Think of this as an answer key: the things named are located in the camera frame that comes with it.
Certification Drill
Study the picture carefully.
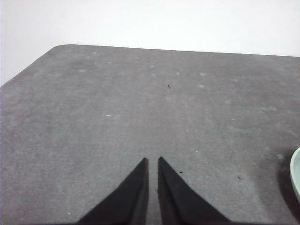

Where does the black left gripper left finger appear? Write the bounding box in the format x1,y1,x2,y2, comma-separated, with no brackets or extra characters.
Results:
75,157,150,225

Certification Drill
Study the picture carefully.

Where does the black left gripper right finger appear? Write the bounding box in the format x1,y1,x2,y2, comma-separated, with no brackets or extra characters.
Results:
157,156,233,225

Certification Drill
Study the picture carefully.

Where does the green round plate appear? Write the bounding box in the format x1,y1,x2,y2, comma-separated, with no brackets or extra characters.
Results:
290,147,300,203

